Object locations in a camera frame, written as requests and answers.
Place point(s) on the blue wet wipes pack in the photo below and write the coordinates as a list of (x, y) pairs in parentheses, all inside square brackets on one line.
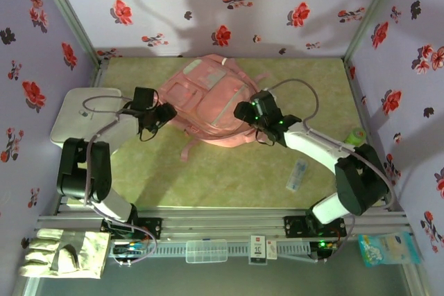
[(388, 249)]

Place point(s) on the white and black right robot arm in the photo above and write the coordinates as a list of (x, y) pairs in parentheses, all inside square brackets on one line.
[(360, 181)]

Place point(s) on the aluminium frame post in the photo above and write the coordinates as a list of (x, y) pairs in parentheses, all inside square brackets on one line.
[(370, 15), (71, 15)]

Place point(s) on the small white box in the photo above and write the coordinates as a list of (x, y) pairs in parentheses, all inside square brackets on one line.
[(272, 249)]

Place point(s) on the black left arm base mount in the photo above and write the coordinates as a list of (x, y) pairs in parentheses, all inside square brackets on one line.
[(151, 226)]

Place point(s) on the green plastic bottle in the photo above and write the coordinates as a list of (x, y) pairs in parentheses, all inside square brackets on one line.
[(357, 136)]

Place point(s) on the black and white card box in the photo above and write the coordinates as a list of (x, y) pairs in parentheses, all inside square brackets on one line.
[(257, 249)]

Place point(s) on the white lidded storage box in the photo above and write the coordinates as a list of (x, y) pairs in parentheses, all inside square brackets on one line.
[(73, 126)]

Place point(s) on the clear plastic organizer box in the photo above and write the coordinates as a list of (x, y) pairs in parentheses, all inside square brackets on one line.
[(206, 251)]

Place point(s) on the pink student backpack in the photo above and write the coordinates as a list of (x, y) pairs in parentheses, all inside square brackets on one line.
[(208, 102)]

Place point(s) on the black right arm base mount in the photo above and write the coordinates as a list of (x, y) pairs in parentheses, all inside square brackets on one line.
[(295, 226)]

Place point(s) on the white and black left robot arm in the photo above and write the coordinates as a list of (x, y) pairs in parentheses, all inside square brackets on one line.
[(83, 171)]

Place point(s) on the clear plastic pen case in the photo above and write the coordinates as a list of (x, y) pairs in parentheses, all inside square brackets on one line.
[(296, 176)]

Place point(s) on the white canvas work gloves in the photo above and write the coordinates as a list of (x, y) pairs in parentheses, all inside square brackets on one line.
[(66, 254)]

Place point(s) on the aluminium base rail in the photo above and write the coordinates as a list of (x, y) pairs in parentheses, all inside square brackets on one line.
[(222, 225)]

